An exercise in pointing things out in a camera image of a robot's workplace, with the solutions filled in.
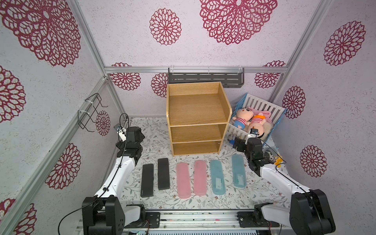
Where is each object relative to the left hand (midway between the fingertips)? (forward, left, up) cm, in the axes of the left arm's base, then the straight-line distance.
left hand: (130, 136), depth 83 cm
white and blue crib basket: (+25, -93, -7) cm, 97 cm away
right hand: (+1, -67, -7) cm, 67 cm away
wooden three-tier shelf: (+6, -38, +10) cm, 40 cm away
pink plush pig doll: (+22, -71, -9) cm, 75 cm away
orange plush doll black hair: (+17, -80, -8) cm, 82 cm away
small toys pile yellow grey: (-6, -88, -17) cm, 90 cm away
